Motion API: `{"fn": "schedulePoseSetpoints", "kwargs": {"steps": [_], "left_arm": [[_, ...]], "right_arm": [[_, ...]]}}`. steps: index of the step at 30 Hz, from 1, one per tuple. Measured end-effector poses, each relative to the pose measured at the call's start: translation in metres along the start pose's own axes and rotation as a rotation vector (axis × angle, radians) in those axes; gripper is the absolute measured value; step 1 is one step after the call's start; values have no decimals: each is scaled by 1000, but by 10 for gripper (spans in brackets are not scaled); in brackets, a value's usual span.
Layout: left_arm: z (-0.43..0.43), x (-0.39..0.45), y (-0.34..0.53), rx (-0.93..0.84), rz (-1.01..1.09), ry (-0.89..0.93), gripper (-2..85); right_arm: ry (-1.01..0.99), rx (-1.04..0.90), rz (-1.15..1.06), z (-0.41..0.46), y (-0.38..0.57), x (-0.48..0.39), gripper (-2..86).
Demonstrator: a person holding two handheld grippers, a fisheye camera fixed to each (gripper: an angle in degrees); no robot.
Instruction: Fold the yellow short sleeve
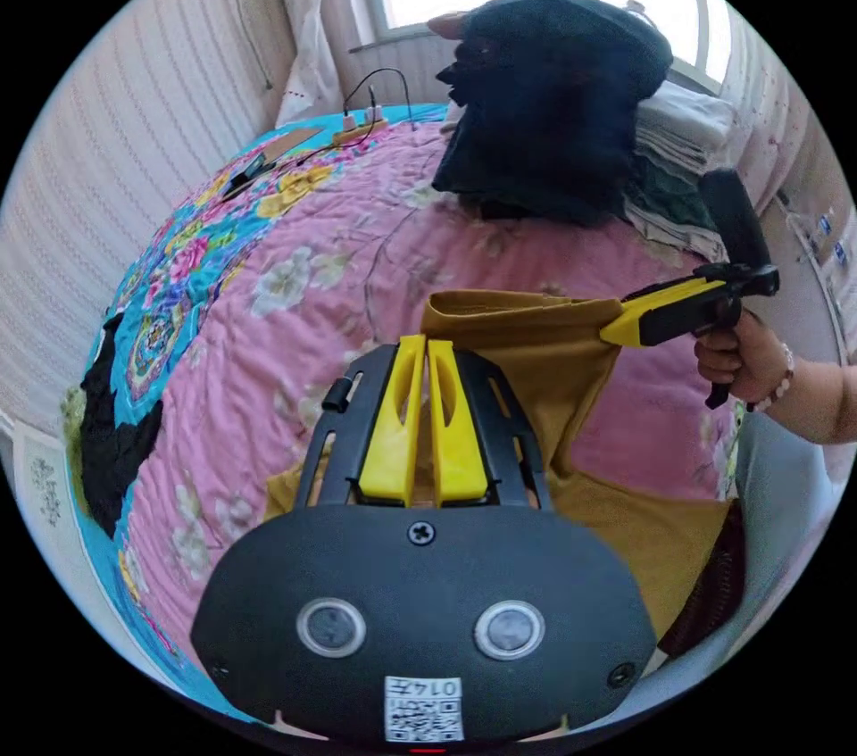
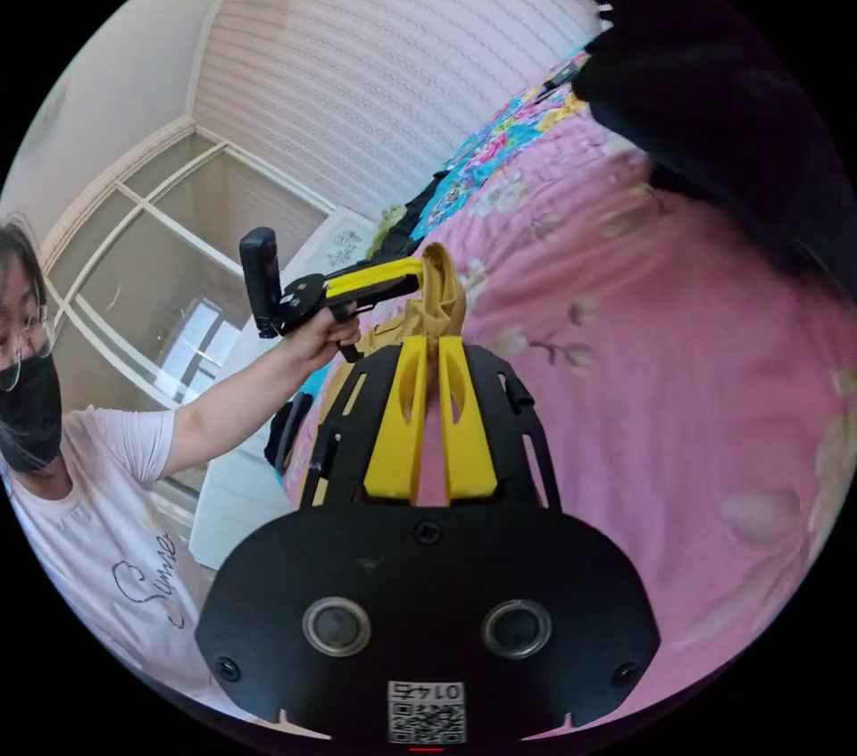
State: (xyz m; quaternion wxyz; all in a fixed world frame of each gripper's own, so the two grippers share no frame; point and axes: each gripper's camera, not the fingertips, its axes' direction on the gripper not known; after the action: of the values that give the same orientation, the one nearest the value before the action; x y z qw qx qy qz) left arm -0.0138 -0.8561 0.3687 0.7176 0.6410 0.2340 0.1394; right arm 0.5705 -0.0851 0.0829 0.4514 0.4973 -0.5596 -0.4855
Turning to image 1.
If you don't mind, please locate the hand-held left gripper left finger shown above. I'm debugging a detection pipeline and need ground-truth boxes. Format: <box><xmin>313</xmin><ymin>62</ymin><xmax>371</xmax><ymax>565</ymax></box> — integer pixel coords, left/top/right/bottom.
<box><xmin>356</xmin><ymin>334</ymin><xmax>427</xmax><ymax>508</ymax></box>

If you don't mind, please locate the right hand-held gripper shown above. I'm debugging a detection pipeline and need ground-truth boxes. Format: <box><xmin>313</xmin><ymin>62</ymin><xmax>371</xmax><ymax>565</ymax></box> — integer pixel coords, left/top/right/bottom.
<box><xmin>598</xmin><ymin>262</ymin><xmax>782</xmax><ymax>411</ymax></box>

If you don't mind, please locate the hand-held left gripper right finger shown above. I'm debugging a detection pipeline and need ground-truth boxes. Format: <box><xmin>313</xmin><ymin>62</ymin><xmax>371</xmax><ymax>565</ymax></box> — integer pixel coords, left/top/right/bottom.
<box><xmin>428</xmin><ymin>339</ymin><xmax>491</xmax><ymax>508</ymax></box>

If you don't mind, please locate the yellow short sleeve shirt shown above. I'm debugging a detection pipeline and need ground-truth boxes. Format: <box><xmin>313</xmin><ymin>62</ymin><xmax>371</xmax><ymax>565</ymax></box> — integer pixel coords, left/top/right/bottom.
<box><xmin>262</xmin><ymin>289</ymin><xmax>739</xmax><ymax>640</ymax></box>

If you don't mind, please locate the person's right forearm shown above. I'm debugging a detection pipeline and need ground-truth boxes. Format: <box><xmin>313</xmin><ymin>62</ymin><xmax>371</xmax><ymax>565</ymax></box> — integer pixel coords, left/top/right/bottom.
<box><xmin>756</xmin><ymin>359</ymin><xmax>857</xmax><ymax>446</ymax></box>

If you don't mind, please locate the person's right hand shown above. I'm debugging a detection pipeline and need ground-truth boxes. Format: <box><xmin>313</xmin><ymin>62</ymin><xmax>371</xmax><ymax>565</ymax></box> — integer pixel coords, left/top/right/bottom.
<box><xmin>694</xmin><ymin>305</ymin><xmax>796</xmax><ymax>414</ymax></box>

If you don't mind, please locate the bed with pink floral quilt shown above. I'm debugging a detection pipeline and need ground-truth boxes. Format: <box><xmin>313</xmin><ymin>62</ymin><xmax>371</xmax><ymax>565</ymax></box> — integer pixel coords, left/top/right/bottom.
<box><xmin>62</xmin><ymin>102</ymin><xmax>748</xmax><ymax>725</ymax></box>

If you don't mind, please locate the pile of clothes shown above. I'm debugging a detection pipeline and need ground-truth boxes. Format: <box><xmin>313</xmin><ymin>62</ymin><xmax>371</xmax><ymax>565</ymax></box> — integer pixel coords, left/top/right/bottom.
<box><xmin>427</xmin><ymin>0</ymin><xmax>741</xmax><ymax>259</ymax></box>

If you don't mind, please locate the person's body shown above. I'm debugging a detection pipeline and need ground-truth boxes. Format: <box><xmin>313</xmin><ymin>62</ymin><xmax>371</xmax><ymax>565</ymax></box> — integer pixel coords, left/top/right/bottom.
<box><xmin>731</xmin><ymin>412</ymin><xmax>846</xmax><ymax>660</ymax></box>

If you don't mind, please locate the black garment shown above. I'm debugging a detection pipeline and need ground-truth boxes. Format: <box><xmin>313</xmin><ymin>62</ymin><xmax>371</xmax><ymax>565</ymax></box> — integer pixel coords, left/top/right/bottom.
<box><xmin>79</xmin><ymin>312</ymin><xmax>166</xmax><ymax>540</ymax></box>

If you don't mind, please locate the dark red ribbed cloth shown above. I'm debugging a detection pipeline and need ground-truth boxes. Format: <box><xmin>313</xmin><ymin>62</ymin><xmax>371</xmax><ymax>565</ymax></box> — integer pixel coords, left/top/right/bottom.
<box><xmin>657</xmin><ymin>498</ymin><xmax>748</xmax><ymax>660</ymax></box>

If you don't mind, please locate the black phone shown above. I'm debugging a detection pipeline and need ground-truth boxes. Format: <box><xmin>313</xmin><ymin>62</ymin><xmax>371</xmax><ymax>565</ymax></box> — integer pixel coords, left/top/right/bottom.
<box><xmin>219</xmin><ymin>155</ymin><xmax>280</xmax><ymax>202</ymax></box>

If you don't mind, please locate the power strip with white chargers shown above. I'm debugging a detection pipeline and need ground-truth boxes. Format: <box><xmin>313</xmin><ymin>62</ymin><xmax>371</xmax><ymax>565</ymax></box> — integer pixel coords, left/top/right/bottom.
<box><xmin>331</xmin><ymin>104</ymin><xmax>391</xmax><ymax>147</ymax></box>

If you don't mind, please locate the brown cardboard piece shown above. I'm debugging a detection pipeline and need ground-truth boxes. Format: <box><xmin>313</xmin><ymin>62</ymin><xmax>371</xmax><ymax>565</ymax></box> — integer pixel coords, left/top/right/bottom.
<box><xmin>256</xmin><ymin>126</ymin><xmax>328</xmax><ymax>165</ymax></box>

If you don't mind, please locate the white curtain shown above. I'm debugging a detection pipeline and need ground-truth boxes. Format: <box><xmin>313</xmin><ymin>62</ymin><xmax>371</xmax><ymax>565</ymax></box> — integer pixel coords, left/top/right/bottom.
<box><xmin>272</xmin><ymin>0</ymin><xmax>351</xmax><ymax>129</ymax></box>

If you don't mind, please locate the black charging cable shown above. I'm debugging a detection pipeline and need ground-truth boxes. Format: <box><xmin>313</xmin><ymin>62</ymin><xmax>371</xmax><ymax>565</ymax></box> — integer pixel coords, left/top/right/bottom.
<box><xmin>270</xmin><ymin>67</ymin><xmax>419</xmax><ymax>170</ymax></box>

